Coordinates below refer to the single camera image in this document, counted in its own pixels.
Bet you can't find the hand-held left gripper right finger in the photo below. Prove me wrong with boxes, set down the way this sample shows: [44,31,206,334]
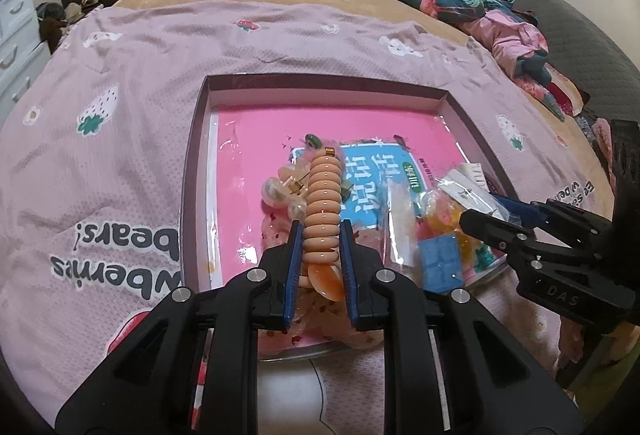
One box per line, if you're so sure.
[340,221,587,435]

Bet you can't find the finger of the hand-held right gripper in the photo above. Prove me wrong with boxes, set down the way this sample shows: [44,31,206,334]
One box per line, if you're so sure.
[459,208,637,335]
[492,196,615,267]

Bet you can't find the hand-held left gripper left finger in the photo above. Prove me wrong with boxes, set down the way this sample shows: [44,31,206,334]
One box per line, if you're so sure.
[55,220,306,435]

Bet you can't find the clear earring packet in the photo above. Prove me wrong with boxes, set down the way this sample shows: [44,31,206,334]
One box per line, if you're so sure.
[434,170,512,222]

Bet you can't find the orange spiral hair tie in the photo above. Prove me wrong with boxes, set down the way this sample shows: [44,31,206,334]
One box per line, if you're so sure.
[300,147,347,304]

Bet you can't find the small blue box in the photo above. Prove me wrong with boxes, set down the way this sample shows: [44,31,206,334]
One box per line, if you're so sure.
[417,235,467,294]

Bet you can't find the clear plastic bag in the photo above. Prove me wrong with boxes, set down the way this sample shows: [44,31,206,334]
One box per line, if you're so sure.
[382,180,427,267]

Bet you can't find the pearl hair accessory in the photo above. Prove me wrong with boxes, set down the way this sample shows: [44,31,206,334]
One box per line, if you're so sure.
[261,160,314,222]

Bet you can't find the pink gift box tray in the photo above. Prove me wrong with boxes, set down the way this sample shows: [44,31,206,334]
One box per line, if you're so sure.
[177,74,526,362]

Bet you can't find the white comb hair clip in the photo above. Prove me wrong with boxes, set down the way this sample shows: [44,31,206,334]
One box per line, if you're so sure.
[450,163,489,188]

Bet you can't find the grey quilted headboard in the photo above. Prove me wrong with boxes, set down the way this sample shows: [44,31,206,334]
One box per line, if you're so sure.
[500,0,640,126]

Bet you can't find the pink garment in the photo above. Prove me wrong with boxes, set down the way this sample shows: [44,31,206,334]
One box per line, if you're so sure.
[460,10,552,76]

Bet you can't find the person's green clothing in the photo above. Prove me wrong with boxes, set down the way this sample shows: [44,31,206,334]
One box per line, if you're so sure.
[570,345,637,421]

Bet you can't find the pink strawberry printed blanket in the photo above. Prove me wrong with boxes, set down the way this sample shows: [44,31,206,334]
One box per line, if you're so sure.
[0,0,617,435]

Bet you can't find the dark clothes heap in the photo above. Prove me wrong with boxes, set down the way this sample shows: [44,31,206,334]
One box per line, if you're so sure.
[34,2,74,56]

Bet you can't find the white drawer cabinet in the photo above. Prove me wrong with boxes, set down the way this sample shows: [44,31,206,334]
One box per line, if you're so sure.
[0,0,52,106]

